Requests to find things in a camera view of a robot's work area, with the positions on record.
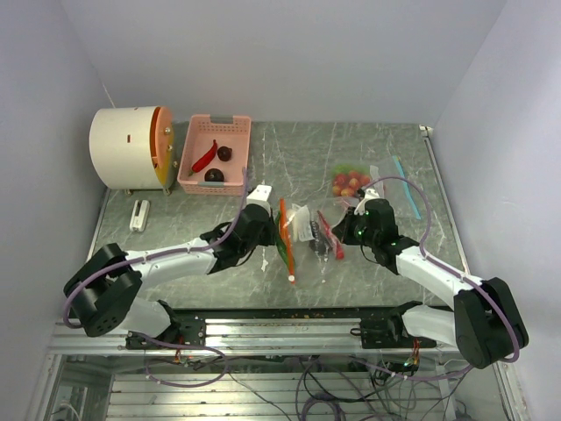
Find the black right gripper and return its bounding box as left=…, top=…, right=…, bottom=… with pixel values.
left=332, top=206, right=379, bottom=247

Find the orange zip bag with vegetables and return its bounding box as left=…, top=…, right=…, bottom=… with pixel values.
left=273, top=196, right=358, bottom=284

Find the dark purple fake plum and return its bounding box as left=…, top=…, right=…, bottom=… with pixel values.
left=204, top=168, right=225, bottom=182

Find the dark red fake fruit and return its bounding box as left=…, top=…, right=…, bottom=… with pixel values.
left=217, top=146, right=232, bottom=162

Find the red fake chili pepper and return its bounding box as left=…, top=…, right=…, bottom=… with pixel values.
left=188, top=139, right=218, bottom=175

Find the pink perforated plastic basket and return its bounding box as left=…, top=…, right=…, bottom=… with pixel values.
left=177, top=114, right=252, bottom=196

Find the green fake chili pepper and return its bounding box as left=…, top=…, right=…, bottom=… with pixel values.
left=274, top=212, right=288, bottom=267

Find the white fake mushroom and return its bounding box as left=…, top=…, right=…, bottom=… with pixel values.
left=295, top=215, right=313, bottom=242

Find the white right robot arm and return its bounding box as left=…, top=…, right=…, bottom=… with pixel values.
left=332, top=199, right=529, bottom=369

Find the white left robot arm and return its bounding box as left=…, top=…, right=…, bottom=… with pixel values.
left=63, top=201, right=278, bottom=348

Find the blue zip bag with strawberries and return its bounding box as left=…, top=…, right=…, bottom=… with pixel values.
left=330, top=156, right=423, bottom=219

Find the small white rectangular device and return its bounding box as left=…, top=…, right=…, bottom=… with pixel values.
left=129, top=200, right=150, bottom=232

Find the round white drawer organizer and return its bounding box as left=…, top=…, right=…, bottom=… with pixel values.
left=89, top=106, right=174, bottom=195

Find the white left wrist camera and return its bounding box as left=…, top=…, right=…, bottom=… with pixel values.
left=245, top=184, right=273, bottom=211

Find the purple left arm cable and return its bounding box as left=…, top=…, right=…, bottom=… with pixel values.
left=63, top=166, right=253, bottom=388

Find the aluminium frame rail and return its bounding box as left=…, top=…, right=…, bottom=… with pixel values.
left=48, top=316, right=457, bottom=356

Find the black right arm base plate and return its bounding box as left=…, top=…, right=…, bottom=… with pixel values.
left=350, top=319, right=437, bottom=349

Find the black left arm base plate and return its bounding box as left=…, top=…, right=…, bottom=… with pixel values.
left=125, top=318, right=206, bottom=351

